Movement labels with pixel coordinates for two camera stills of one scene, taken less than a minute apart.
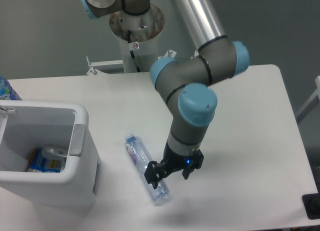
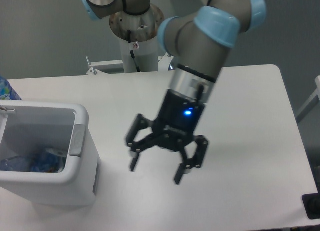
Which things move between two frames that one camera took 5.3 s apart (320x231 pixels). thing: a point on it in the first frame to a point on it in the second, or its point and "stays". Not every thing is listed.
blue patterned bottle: x=7 y=91 stays
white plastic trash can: x=25 y=126 stays
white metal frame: x=314 y=99 stays
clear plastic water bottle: x=140 y=159 to x=46 y=162
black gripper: x=171 y=163 to x=178 y=120
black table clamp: x=311 y=203 stays
